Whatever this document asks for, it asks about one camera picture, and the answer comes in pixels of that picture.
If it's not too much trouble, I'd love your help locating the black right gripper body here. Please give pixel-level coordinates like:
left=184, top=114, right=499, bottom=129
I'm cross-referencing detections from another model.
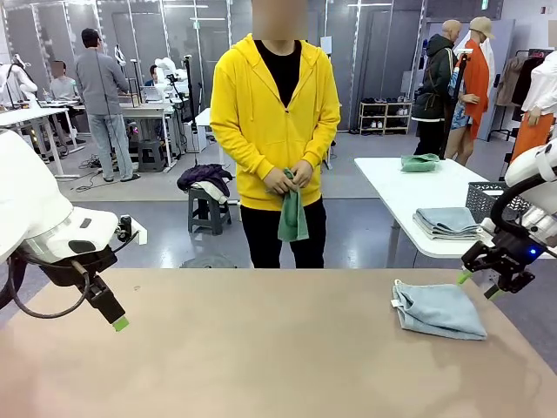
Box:
left=493, top=230, right=547, bottom=267

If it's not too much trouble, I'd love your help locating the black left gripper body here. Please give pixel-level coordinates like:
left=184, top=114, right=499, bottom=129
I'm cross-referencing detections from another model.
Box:
left=40, top=245, right=119, bottom=289

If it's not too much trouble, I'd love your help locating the light blue towel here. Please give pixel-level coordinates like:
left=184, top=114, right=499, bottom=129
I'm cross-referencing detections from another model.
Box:
left=414, top=206, right=482, bottom=234
left=390, top=279, right=489, bottom=342

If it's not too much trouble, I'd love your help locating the person's right forearm yellow sleeve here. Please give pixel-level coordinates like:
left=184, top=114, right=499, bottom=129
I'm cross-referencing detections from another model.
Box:
left=210, top=121, right=279, bottom=180

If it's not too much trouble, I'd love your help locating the person's left forearm yellow sleeve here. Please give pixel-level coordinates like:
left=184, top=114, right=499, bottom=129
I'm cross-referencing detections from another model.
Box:
left=299, top=115, right=342, bottom=172

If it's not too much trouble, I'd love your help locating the grey plastic basket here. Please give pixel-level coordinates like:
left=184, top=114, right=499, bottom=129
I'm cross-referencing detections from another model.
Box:
left=467, top=181, right=532, bottom=219

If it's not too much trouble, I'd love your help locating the person's left hand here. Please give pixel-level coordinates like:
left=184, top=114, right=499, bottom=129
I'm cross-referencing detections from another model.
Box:
left=293, top=160, right=314, bottom=188

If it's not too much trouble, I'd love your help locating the person's right hand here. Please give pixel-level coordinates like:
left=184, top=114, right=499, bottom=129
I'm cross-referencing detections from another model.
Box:
left=265, top=166, right=298, bottom=197

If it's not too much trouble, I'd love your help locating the folded pale grey towel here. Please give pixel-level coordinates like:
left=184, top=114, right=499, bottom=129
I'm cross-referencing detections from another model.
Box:
left=412, top=220, right=480, bottom=242

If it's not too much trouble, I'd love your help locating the folded light blue towel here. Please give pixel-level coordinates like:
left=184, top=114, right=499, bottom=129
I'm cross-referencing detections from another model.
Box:
left=414, top=206, right=482, bottom=234

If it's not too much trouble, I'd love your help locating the white rectangular table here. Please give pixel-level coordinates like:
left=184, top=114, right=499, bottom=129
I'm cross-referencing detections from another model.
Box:
left=353, top=156, right=557, bottom=269

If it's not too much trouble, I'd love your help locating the round black floor base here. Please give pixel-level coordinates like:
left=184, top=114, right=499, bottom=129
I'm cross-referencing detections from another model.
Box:
left=179, top=253, right=240, bottom=270

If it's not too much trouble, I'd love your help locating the mannequin with orange trousers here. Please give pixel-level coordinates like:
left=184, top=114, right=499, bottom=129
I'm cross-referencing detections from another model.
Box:
left=510, top=53, right=557, bottom=163

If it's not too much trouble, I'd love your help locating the grey plastic stool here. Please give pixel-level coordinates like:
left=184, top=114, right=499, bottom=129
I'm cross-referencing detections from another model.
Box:
left=187, top=186, right=233, bottom=237

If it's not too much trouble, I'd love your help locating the grey step stool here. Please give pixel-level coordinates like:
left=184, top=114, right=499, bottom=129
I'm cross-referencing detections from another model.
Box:
left=138, top=139, right=168, bottom=173

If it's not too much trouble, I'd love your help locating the white crumpled garment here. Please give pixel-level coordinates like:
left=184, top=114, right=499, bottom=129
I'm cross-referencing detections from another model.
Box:
left=191, top=180, right=230, bottom=206

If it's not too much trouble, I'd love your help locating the white height-adjustable desk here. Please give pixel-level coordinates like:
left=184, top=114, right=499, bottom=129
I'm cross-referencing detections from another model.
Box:
left=194, top=107, right=215, bottom=150
left=0, top=106, right=86, bottom=181

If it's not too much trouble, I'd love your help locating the wooden shoe rack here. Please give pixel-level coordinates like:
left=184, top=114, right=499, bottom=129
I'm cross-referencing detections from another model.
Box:
left=358, top=97, right=413, bottom=137

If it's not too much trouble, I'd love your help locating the clothes rack with coats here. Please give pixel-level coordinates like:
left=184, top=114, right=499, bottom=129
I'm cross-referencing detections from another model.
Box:
left=495, top=50, right=547, bottom=141

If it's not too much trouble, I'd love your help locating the mannequin with orange garment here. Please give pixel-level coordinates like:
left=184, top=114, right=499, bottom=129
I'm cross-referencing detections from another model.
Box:
left=445, top=17, right=498, bottom=167

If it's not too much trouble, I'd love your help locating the mannequin in dark jacket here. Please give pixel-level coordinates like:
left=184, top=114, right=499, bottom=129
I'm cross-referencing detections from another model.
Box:
left=410, top=19, right=462, bottom=158

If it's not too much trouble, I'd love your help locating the white metal workbench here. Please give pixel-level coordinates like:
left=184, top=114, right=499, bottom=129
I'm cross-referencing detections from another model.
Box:
left=111, top=100, right=179, bottom=172

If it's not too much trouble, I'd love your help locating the seated person light shirt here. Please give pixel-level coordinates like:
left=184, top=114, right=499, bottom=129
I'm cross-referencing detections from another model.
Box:
left=48, top=60, right=82, bottom=103

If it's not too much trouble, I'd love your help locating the person in grey sweater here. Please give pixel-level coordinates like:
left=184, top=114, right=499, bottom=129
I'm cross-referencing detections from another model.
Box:
left=74, top=27, right=141, bottom=184

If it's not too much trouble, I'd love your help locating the black tripod pole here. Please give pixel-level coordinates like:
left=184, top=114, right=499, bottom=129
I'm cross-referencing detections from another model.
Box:
left=182, top=54, right=203, bottom=167

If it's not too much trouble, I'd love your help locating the person in yellow hoodie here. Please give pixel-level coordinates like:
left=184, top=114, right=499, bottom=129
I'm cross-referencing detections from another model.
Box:
left=209, top=0, right=342, bottom=269

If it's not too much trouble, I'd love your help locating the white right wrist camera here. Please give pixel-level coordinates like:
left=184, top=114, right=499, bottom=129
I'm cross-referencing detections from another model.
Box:
left=477, top=217, right=498, bottom=243

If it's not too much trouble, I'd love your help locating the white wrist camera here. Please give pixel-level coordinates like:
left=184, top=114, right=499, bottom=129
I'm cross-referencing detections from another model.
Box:
left=114, top=213, right=149, bottom=246
left=477, top=217, right=498, bottom=243

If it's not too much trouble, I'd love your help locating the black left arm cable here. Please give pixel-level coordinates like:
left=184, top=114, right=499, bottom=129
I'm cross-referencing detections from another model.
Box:
left=0, top=254, right=93, bottom=320

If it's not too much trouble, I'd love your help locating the black right arm hose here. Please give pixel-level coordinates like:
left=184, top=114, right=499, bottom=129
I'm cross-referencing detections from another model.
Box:
left=490, top=172, right=557, bottom=239

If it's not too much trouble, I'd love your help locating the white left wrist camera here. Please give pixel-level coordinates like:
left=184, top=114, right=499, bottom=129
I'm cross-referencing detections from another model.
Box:
left=114, top=213, right=149, bottom=246

